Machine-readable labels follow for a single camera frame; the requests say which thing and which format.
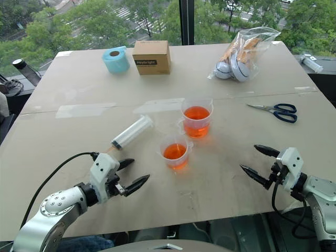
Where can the small cup orange liquid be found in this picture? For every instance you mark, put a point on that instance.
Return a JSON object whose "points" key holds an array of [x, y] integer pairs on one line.
{"points": [[175, 156]]}

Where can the black drinking bottle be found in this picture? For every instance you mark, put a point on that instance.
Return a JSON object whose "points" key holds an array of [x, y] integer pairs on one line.
{"points": [[27, 72]]}

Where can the brown cardboard box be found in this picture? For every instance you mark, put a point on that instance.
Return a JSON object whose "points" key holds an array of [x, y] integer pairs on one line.
{"points": [[151, 59]]}

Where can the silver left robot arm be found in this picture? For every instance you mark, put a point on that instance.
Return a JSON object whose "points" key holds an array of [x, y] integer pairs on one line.
{"points": [[56, 207]]}

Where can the white round disc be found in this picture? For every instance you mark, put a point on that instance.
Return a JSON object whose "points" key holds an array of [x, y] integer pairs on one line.
{"points": [[223, 69], [241, 69]]}

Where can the blue fabric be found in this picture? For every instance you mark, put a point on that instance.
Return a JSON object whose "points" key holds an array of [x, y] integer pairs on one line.
{"points": [[86, 244]]}

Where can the light blue tape roll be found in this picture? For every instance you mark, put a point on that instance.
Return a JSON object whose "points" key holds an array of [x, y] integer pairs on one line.
{"points": [[116, 61]]}

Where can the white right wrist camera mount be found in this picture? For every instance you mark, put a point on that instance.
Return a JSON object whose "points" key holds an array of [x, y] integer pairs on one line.
{"points": [[291, 165]]}

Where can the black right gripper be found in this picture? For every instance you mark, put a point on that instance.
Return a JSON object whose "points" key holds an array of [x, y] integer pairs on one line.
{"points": [[277, 173]]}

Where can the clear zip plastic bag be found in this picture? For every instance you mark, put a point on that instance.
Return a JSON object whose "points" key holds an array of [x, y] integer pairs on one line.
{"points": [[252, 50]]}

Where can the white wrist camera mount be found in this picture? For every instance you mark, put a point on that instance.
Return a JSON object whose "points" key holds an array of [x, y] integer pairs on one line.
{"points": [[291, 165], [102, 168]]}

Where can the large beaker orange liquid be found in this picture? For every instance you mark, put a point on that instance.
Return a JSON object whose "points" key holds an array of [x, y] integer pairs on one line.
{"points": [[197, 120]]}

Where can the small clear syringe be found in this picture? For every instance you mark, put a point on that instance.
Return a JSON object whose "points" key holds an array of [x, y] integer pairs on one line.
{"points": [[312, 64]]}

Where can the black window frame post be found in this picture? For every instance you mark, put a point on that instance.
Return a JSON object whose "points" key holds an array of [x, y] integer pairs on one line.
{"points": [[187, 21]]}

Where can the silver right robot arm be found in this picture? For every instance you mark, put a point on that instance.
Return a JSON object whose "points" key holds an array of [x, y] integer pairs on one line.
{"points": [[321, 199]]}

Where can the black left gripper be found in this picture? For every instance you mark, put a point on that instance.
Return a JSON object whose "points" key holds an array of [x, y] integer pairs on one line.
{"points": [[114, 185]]}

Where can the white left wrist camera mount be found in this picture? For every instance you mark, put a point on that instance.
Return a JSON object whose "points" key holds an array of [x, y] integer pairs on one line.
{"points": [[102, 168]]}

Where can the large clear plastic syringe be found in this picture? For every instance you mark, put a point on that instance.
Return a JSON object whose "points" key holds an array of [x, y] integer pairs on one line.
{"points": [[131, 131]]}

